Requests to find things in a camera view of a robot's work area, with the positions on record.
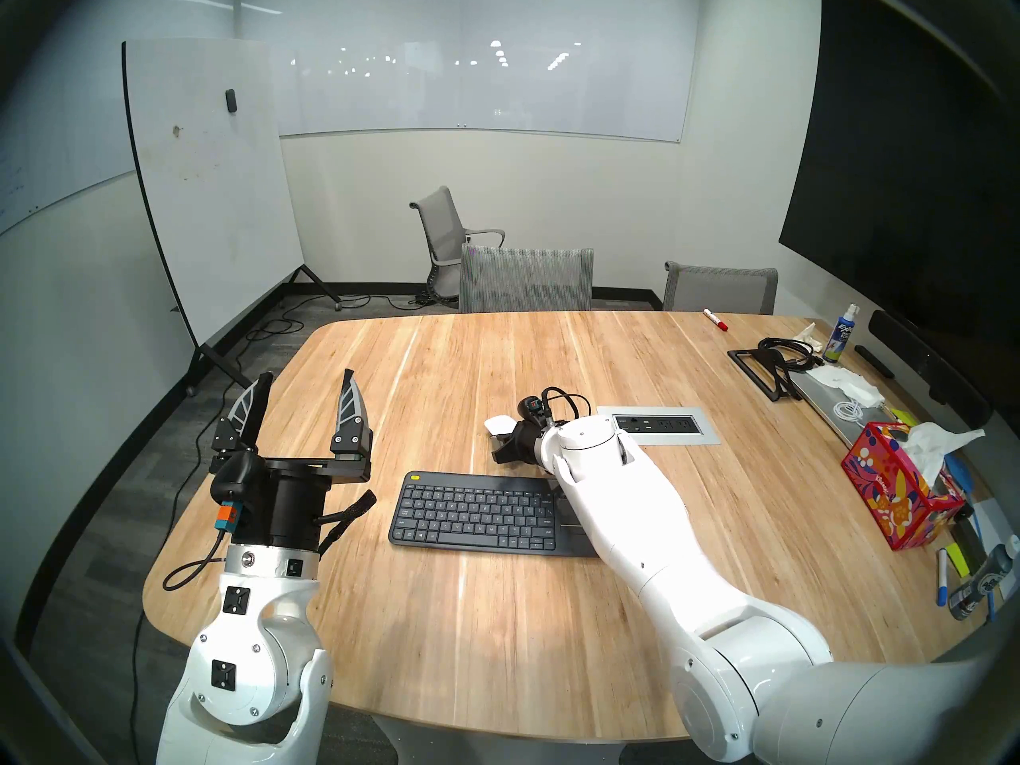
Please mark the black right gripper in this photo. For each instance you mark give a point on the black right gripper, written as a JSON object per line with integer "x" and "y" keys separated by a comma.
{"x": 530, "y": 437}

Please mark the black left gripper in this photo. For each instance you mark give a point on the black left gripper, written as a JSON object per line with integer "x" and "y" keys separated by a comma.
{"x": 283, "y": 504}

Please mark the white computer mouse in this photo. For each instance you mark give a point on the white computer mouse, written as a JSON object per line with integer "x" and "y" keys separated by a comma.
{"x": 500, "y": 425}

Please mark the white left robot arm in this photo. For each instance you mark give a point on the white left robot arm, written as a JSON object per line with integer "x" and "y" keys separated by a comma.
{"x": 247, "y": 676}

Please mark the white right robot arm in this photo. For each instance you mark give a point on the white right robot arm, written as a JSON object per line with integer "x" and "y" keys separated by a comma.
{"x": 637, "y": 516}

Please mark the silver table power outlet box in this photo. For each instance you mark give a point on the silver table power outlet box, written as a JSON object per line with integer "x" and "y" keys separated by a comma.
{"x": 669, "y": 425}

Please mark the grey mesh-back chair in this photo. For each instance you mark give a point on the grey mesh-back chair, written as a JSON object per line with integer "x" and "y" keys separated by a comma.
{"x": 526, "y": 279}

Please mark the grey swivel office chair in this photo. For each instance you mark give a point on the grey swivel office chair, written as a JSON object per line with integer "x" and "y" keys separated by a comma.
{"x": 440, "y": 221}

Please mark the red whiteboard marker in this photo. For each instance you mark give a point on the red whiteboard marker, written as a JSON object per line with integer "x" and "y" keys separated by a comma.
{"x": 715, "y": 319}

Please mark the rolling white whiteboard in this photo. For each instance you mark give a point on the rolling white whiteboard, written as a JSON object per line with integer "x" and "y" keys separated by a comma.
{"x": 215, "y": 190}

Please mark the grey fabric-back chair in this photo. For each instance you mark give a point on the grey fabric-back chair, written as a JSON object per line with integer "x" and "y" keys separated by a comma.
{"x": 721, "y": 289}

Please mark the black laptop stand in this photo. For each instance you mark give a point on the black laptop stand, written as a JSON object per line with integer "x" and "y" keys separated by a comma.
{"x": 769, "y": 377}

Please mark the crumpled white tissue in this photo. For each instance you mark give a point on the crumpled white tissue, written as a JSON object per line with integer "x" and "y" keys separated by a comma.
{"x": 809, "y": 335}

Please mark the silver closed laptop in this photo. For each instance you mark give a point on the silver closed laptop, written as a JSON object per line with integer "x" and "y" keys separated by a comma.
{"x": 833, "y": 413}

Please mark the whiteboard cleaner spray bottle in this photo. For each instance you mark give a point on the whiteboard cleaner spray bottle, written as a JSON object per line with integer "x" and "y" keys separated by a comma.
{"x": 839, "y": 341}

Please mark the floral red tissue box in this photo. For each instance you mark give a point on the floral red tissue box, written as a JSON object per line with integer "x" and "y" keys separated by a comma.
{"x": 892, "y": 488}

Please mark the yellow sticky note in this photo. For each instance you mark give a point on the yellow sticky note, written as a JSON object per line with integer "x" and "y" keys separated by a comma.
{"x": 902, "y": 417}

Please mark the black video conference bar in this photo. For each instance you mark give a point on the black video conference bar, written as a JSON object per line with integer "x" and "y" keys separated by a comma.
{"x": 932, "y": 369}

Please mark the blue whiteboard marker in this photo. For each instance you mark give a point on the blue whiteboard marker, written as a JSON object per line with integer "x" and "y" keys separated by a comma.
{"x": 943, "y": 580}

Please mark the black and silver can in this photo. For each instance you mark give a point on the black and silver can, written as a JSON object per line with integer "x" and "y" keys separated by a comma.
{"x": 978, "y": 584}

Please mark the wide glass wall whiteboard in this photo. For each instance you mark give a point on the wide glass wall whiteboard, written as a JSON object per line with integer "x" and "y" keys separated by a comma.
{"x": 494, "y": 54}

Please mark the large black wall screen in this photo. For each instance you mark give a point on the large black wall screen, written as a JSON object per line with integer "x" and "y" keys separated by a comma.
{"x": 908, "y": 174}

